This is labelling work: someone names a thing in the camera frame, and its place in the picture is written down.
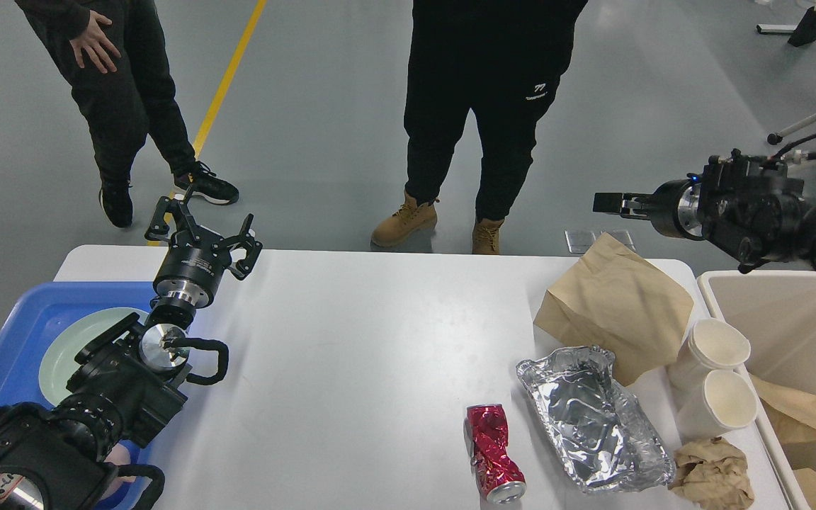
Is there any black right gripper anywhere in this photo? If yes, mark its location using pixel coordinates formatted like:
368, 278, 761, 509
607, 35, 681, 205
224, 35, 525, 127
592, 178, 703, 241

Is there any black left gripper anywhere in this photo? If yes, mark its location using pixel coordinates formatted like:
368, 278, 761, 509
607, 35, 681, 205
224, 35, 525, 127
144, 193, 263, 309

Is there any green plate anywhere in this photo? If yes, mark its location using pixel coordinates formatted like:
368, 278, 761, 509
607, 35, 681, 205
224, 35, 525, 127
37, 307, 148, 406

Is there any pink mug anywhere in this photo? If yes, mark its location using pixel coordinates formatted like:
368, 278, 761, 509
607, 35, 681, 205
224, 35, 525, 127
100, 443, 137, 500

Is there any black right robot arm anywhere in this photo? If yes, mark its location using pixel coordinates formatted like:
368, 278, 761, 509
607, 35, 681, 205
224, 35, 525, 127
593, 142, 816, 274

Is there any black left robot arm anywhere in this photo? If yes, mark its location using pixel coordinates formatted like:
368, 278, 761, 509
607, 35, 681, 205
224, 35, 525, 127
0, 195, 262, 509

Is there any brown paper bag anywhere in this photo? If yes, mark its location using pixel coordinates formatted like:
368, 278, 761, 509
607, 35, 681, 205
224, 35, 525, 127
534, 233, 693, 385

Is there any white paper cup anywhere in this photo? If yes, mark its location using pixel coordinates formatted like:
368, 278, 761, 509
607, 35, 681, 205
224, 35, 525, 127
667, 318, 752, 390
676, 369, 759, 441

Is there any person in black trousers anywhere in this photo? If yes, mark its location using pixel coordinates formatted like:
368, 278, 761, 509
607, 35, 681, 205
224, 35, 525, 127
18, 1, 239, 228

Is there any beige plastic bin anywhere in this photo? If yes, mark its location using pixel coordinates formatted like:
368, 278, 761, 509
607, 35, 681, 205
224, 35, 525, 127
698, 270, 816, 509

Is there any aluminium foil tray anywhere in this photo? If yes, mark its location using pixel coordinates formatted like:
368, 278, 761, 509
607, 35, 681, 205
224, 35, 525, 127
516, 346, 676, 494

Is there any blue plastic tray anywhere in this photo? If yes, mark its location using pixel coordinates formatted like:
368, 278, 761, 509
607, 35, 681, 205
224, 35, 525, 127
0, 282, 165, 509

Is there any brown paper in bin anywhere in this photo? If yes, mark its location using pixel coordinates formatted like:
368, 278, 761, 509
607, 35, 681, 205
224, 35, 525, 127
750, 374, 816, 445

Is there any crumpled brown paper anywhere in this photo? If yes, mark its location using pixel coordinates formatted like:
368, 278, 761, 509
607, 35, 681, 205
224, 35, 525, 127
668, 436, 755, 509

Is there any crushed red can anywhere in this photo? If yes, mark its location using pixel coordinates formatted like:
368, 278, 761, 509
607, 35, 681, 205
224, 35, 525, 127
465, 404, 527, 504

